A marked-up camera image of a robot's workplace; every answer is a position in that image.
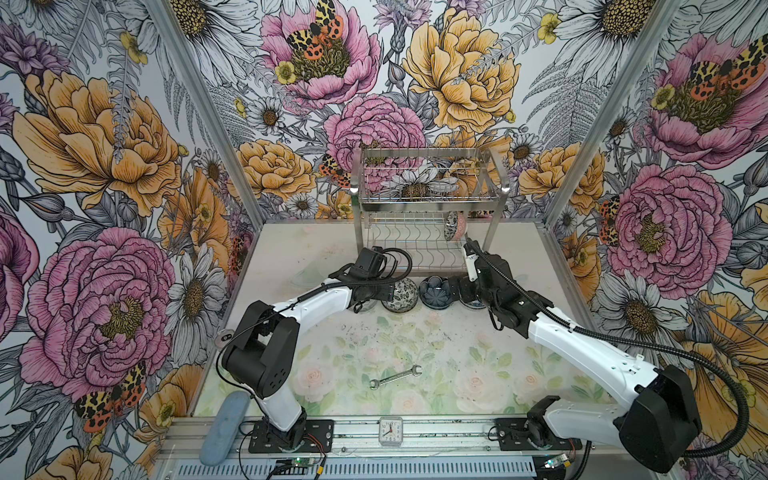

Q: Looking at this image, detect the black floral pattern bowl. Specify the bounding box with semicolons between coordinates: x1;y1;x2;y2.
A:
382;278;419;314

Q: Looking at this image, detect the pink rimmed patterned bowl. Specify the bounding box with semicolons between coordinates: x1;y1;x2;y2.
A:
443;211;467;242

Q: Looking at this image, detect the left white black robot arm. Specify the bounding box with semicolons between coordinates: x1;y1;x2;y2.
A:
217;265;400;434

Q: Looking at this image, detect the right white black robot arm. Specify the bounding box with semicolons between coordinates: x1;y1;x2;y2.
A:
449;275;701;473

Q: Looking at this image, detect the silver metal dish rack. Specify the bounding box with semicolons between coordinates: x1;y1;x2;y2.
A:
350;146;511;274

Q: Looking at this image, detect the blue white floral bowl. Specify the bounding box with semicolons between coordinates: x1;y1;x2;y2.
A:
459;298;487;310

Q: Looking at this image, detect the dark blue petal bowl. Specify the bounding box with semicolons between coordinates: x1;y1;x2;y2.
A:
418;275;454;310

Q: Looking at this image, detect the silver combination wrench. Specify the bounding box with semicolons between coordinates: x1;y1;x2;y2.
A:
369;365;422;390

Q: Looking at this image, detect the small white square clock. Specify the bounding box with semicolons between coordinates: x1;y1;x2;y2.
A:
378;416;404;447

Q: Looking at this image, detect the silver drink can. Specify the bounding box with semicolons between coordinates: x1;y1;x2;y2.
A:
215;329;234;349

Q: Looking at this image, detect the green circuit board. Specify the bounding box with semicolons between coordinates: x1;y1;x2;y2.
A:
273;457;325;475

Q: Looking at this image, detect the light blue glasses case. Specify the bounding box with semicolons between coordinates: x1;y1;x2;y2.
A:
199;391;251;467

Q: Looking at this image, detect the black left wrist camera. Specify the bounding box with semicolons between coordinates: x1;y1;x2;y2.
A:
349;246;386;280

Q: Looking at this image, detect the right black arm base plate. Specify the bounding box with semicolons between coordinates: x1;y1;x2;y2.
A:
486;417;583;452

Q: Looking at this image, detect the aluminium front rail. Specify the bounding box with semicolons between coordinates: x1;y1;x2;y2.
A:
157;413;670;460

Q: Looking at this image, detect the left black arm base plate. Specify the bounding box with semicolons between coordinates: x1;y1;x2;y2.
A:
247;419;335;454

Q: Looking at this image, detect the black corrugated cable conduit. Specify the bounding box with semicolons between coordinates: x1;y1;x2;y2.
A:
539;299;751;460

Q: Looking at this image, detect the right aluminium corner post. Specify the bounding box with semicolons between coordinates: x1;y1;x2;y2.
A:
543;0;683;228

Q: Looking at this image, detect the aluminium corner post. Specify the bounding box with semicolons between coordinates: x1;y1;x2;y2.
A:
543;0;683;228
147;1;264;233

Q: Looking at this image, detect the left aluminium corner post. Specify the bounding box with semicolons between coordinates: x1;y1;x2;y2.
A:
147;1;264;233

